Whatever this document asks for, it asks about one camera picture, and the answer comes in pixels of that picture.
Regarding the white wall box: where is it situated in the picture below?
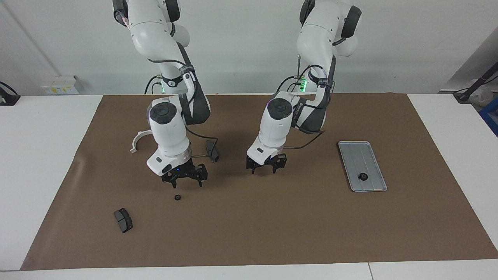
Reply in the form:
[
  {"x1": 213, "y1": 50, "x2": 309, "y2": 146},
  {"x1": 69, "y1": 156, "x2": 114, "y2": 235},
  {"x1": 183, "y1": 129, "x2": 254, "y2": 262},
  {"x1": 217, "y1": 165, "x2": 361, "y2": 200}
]
[{"x1": 41, "y1": 75, "x2": 84, "y2": 95}]

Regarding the black clamp object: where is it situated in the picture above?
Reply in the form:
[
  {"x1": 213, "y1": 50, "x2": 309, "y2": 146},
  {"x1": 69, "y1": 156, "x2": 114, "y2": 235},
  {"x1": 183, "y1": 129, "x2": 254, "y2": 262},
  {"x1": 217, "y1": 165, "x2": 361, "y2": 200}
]
[{"x1": 0, "y1": 81, "x2": 21, "y2": 106}]

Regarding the brown table mat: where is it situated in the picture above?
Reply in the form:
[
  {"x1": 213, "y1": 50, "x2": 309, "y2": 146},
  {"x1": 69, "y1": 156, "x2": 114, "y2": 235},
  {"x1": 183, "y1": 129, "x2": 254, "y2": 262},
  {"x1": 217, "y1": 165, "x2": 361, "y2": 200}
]
[{"x1": 20, "y1": 93, "x2": 498, "y2": 271}]

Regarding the black stand pole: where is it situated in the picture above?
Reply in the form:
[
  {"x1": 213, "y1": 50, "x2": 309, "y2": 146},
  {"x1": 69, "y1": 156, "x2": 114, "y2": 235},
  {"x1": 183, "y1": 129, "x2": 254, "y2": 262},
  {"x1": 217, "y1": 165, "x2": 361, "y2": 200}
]
[{"x1": 453, "y1": 68, "x2": 498, "y2": 104}]

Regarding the silver metal tray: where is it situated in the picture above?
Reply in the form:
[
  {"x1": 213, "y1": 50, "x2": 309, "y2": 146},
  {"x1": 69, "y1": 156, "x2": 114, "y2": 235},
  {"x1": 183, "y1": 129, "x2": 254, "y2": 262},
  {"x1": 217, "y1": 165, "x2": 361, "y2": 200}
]
[{"x1": 338, "y1": 140, "x2": 388, "y2": 193}]

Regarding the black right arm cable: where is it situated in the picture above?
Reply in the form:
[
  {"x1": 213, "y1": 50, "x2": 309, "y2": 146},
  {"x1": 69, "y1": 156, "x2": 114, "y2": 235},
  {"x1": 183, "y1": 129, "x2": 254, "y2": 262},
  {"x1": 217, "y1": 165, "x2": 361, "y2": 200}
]
[{"x1": 146, "y1": 43, "x2": 219, "y2": 158}]

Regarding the white curved plastic bracket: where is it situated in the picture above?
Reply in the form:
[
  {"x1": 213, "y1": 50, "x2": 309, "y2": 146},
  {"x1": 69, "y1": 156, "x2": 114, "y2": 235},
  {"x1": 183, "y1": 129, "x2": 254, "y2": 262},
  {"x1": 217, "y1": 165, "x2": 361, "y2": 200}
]
[{"x1": 130, "y1": 131, "x2": 154, "y2": 154}]

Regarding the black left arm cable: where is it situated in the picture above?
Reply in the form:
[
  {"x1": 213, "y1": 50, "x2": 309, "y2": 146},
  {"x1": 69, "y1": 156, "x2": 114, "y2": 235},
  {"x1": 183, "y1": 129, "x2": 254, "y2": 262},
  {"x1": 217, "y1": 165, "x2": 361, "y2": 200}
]
[{"x1": 283, "y1": 54, "x2": 337, "y2": 151}]

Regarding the black base cable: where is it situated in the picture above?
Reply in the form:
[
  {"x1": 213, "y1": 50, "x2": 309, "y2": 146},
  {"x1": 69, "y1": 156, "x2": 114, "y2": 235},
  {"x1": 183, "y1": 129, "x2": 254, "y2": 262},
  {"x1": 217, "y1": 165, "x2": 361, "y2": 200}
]
[{"x1": 277, "y1": 76, "x2": 303, "y2": 93}]

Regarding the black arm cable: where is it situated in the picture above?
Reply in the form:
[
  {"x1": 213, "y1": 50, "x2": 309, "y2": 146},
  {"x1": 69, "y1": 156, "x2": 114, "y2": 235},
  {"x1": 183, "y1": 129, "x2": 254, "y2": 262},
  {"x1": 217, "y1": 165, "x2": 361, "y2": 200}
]
[
  {"x1": 283, "y1": 54, "x2": 337, "y2": 151},
  {"x1": 146, "y1": 43, "x2": 219, "y2": 158}
]

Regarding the dark grey brake pad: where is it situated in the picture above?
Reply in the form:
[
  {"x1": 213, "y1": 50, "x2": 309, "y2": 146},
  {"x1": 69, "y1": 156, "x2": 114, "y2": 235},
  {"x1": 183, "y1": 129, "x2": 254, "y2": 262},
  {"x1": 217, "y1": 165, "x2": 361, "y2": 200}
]
[
  {"x1": 113, "y1": 208, "x2": 133, "y2": 234},
  {"x1": 205, "y1": 140, "x2": 219, "y2": 162}
]

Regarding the blue box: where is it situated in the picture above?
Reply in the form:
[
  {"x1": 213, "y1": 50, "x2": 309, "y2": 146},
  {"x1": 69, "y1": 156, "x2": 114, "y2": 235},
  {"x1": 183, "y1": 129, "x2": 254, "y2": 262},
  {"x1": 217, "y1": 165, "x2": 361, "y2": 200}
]
[{"x1": 479, "y1": 97, "x2": 498, "y2": 137}]

